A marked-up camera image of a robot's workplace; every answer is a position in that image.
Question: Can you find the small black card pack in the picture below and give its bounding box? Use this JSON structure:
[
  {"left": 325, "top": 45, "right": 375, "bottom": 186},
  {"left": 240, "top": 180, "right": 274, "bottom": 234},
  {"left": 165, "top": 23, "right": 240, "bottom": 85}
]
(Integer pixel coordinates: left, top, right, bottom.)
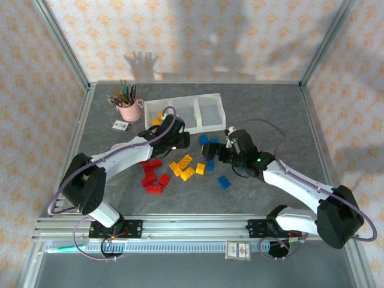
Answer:
[{"left": 112, "top": 119, "right": 133, "bottom": 132}]

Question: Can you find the pink cup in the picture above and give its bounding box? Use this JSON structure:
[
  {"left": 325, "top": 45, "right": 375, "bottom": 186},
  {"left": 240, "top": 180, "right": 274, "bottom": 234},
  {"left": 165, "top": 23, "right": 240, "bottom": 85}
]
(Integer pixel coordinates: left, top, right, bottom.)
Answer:
[{"left": 116, "top": 97, "right": 143, "bottom": 122}]

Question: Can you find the dark green pencil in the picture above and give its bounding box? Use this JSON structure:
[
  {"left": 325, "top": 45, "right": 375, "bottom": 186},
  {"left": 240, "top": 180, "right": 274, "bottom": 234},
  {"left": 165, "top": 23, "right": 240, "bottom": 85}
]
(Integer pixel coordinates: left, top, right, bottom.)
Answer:
[{"left": 119, "top": 79, "right": 128, "bottom": 104}]

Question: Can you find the olive pencil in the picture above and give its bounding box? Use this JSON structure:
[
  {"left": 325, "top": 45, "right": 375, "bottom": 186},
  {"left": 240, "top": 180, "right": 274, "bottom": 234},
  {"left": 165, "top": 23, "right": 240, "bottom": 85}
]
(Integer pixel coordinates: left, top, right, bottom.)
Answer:
[{"left": 110, "top": 86, "right": 127, "bottom": 104}]

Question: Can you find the green pen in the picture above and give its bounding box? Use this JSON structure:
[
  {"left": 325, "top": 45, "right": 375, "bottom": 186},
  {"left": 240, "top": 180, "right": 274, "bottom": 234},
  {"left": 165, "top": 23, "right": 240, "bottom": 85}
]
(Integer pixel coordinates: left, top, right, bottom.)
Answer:
[{"left": 47, "top": 245, "right": 87, "bottom": 253}]

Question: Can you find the aluminium back rail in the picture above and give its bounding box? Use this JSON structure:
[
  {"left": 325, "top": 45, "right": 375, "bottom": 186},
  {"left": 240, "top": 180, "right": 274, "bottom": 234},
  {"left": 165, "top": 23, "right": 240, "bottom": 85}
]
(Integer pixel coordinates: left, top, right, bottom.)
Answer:
[{"left": 88, "top": 79, "right": 304, "bottom": 86}]

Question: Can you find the aluminium front rail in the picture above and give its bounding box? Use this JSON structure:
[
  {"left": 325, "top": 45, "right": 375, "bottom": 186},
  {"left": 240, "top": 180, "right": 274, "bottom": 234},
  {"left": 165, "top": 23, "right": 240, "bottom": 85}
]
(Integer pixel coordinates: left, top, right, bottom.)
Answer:
[{"left": 32, "top": 213, "right": 359, "bottom": 241}]

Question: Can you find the aluminium side rail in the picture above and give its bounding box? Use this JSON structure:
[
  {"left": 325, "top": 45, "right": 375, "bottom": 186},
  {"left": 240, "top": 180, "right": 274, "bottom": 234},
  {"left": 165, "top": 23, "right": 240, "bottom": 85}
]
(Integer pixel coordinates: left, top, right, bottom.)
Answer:
[
  {"left": 299, "top": 83, "right": 346, "bottom": 217},
  {"left": 47, "top": 83, "right": 97, "bottom": 217}
]

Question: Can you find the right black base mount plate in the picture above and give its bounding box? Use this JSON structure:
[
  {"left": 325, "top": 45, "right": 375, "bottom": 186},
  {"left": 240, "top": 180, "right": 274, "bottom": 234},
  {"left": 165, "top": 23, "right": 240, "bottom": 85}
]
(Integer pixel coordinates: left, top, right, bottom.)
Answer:
[{"left": 247, "top": 218, "right": 302, "bottom": 239}]

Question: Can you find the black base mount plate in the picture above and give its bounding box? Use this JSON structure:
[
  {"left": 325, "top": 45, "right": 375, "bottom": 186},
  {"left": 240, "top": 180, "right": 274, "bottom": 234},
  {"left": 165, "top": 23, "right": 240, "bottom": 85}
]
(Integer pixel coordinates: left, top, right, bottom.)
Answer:
[
  {"left": 247, "top": 218, "right": 302, "bottom": 239},
  {"left": 89, "top": 220, "right": 143, "bottom": 239}
]

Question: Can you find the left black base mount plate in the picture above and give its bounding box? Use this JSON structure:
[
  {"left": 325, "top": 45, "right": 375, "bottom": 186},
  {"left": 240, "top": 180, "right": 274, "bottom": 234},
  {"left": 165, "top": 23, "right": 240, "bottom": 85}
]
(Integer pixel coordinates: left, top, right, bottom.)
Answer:
[{"left": 89, "top": 220, "right": 143, "bottom": 239}]

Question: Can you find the grey slotted cable duct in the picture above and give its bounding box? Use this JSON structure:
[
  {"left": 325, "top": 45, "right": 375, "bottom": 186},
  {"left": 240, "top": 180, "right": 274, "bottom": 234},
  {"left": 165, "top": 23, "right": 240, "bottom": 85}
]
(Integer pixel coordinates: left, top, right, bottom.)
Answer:
[{"left": 44, "top": 241, "right": 301, "bottom": 253}]

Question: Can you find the label card on rail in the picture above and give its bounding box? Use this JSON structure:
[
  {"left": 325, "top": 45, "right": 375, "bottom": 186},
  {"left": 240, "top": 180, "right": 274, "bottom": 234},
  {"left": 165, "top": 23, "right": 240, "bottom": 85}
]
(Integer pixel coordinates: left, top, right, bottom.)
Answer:
[{"left": 224, "top": 241, "right": 252, "bottom": 261}]

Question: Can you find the aluminium frame post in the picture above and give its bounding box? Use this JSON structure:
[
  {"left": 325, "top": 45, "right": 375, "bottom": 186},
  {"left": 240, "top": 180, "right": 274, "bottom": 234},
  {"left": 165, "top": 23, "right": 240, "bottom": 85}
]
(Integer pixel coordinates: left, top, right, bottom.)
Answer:
[
  {"left": 31, "top": 0, "right": 92, "bottom": 91},
  {"left": 299, "top": 0, "right": 359, "bottom": 89}
]

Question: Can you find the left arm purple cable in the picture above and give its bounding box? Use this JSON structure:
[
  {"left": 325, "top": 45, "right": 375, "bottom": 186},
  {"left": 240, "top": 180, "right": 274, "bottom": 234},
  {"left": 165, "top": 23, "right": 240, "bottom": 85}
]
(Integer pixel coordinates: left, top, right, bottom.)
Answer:
[{"left": 47, "top": 106, "right": 181, "bottom": 262}]

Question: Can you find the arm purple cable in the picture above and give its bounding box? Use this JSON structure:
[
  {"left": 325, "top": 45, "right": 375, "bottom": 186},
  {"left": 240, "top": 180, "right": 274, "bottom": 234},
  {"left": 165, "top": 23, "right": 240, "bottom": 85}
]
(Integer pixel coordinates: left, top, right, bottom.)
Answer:
[
  {"left": 47, "top": 106, "right": 181, "bottom": 262},
  {"left": 230, "top": 118, "right": 378, "bottom": 261}
]

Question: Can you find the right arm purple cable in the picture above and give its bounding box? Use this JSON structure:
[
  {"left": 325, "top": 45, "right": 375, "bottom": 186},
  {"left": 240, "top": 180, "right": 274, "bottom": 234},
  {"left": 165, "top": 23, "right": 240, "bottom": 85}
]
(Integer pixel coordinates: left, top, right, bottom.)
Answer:
[{"left": 230, "top": 118, "right": 378, "bottom": 261}]

